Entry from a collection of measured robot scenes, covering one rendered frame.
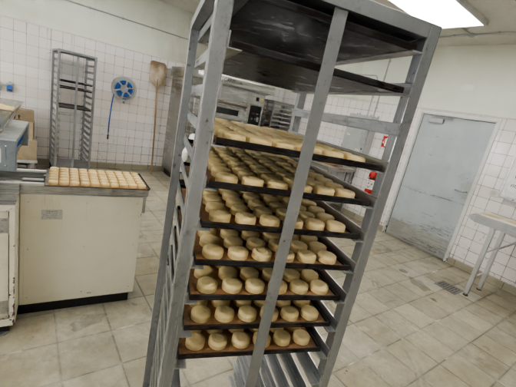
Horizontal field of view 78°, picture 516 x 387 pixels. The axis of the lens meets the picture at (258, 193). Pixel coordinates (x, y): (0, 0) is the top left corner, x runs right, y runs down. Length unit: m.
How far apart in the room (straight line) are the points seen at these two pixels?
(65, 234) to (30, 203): 0.28
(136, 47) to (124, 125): 1.36
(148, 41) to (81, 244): 4.63
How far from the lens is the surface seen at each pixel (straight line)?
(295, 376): 1.20
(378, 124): 0.87
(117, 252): 2.47
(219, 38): 0.63
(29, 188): 2.28
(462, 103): 5.48
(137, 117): 6.40
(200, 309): 0.87
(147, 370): 1.75
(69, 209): 2.31
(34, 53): 6.15
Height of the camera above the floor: 1.57
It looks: 15 degrees down
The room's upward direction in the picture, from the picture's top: 12 degrees clockwise
